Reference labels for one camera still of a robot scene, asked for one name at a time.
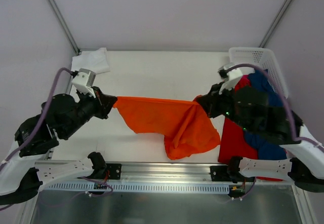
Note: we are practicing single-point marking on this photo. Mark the white plastic basket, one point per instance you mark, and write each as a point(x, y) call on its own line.
point(263, 58)

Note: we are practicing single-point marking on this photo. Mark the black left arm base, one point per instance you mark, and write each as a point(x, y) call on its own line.
point(113, 171)

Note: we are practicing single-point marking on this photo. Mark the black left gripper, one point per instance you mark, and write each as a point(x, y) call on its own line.
point(100, 103)

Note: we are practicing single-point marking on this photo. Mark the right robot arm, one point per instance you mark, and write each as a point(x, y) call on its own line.
point(249, 108)

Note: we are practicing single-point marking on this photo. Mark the red t shirt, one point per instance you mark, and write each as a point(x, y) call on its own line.
point(237, 142)

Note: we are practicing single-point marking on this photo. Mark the white slotted cable duct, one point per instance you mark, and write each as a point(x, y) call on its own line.
point(133, 187)

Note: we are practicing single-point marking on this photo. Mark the magenta garment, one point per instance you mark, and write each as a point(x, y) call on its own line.
point(245, 79)

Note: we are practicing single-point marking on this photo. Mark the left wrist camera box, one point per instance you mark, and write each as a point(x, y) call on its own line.
point(83, 82)

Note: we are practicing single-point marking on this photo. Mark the white folded t shirt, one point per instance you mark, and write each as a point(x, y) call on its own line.
point(96, 61)

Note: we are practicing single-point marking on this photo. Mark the aluminium mounting rail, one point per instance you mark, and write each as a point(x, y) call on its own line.
point(162, 172)

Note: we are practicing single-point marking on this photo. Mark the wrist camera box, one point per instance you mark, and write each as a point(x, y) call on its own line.
point(230, 77)
point(83, 82)

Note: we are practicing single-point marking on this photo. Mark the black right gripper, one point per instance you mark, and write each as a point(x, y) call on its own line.
point(213, 105)

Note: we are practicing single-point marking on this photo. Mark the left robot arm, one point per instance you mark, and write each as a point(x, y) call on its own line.
point(60, 118)

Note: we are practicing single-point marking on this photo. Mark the orange t shirt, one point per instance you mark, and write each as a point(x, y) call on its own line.
point(186, 128)

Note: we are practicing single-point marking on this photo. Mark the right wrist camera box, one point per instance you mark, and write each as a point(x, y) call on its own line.
point(230, 77)

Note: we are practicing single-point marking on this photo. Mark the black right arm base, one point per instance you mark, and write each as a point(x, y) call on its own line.
point(221, 173)

